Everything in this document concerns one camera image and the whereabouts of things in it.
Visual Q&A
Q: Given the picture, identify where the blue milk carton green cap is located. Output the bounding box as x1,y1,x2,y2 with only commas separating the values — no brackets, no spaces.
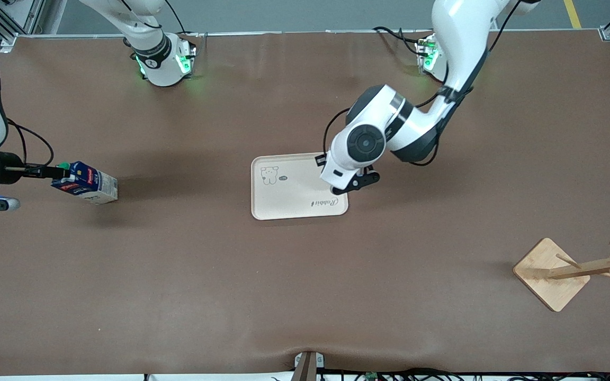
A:
50,161,119,205

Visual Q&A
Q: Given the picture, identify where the beige plastic tray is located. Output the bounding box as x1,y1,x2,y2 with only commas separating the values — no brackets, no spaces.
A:
250,151,349,221

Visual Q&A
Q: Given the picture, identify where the wooden mug stand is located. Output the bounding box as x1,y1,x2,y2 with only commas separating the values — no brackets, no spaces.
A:
513,237,610,313

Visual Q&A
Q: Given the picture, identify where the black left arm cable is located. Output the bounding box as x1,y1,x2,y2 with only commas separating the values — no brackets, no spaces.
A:
322,0,523,167

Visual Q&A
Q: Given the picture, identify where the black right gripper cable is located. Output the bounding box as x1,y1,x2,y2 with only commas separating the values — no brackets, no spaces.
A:
6,119,55,169

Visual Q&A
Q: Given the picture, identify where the black cable at arm base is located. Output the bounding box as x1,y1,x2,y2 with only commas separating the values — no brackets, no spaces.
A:
373,25,430,51

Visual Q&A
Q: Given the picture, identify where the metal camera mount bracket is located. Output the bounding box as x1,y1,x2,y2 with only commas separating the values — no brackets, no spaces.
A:
293,351,325,381

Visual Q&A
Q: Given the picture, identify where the black right arm base cable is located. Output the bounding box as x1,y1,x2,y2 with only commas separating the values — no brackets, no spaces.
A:
120,0,200,38

